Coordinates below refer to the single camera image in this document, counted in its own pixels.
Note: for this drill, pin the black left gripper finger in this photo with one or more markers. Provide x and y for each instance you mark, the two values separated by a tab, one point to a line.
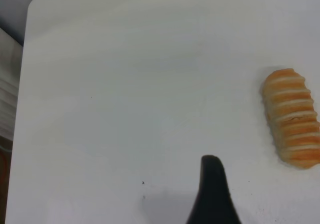
211	196

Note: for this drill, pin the striped orange bread roll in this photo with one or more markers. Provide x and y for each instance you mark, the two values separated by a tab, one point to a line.
292	119

